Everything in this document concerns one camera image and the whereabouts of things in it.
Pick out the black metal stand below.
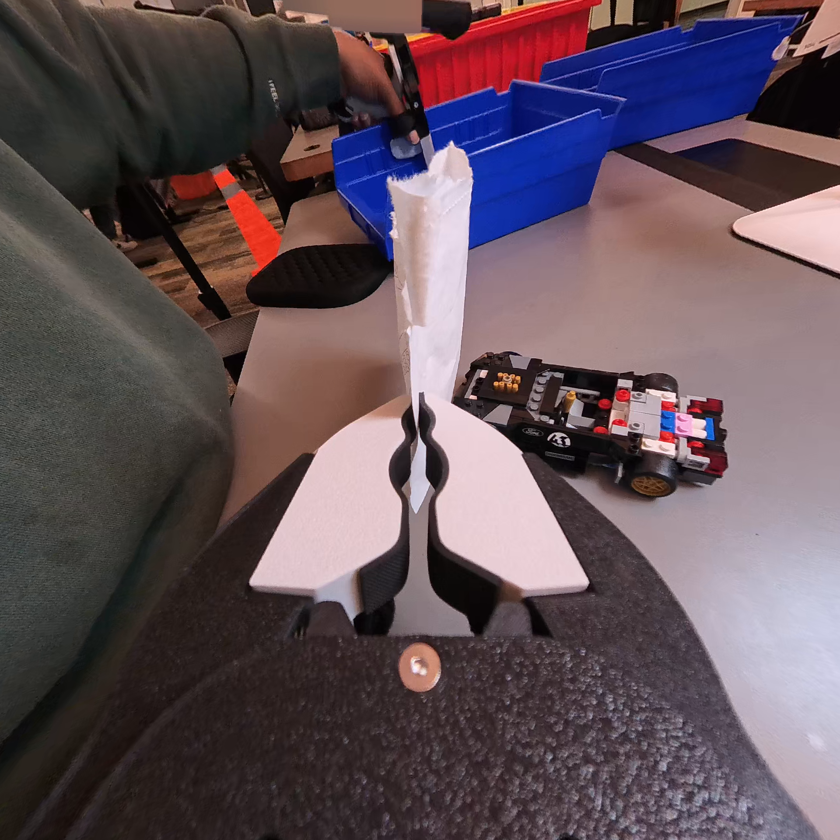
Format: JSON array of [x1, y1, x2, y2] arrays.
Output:
[[125, 178, 232, 322]]

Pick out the black wrist rest pad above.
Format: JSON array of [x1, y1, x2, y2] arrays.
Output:
[[203, 244, 393, 395]]

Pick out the blue plastic bin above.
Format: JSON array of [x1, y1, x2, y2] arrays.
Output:
[[539, 14, 807, 86], [331, 80, 624, 260], [594, 29, 785, 151]]

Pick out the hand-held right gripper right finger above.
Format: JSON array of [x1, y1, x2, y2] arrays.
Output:
[[419, 392, 589, 635]]

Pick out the black lego car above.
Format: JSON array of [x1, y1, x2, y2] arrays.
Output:
[[453, 352, 729, 497]]

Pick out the red plastic bin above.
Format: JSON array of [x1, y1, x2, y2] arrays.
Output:
[[374, 0, 601, 109]]

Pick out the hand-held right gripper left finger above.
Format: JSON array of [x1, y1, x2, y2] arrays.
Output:
[[249, 394, 419, 621]]

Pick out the person's left forearm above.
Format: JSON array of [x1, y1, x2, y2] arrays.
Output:
[[0, 0, 343, 206]]

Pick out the white paper bag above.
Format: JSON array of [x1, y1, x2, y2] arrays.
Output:
[[387, 141, 473, 514]]

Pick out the wooden workbench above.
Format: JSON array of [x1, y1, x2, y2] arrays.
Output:
[[281, 125, 339, 182]]

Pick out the white monitor stand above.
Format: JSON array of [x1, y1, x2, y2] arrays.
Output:
[[731, 185, 840, 275]]

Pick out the person's green sweater torso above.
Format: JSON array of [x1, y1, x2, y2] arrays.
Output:
[[0, 141, 235, 840]]

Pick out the orange traffic cone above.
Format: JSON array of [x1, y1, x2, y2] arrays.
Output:
[[171, 167, 283, 277]]

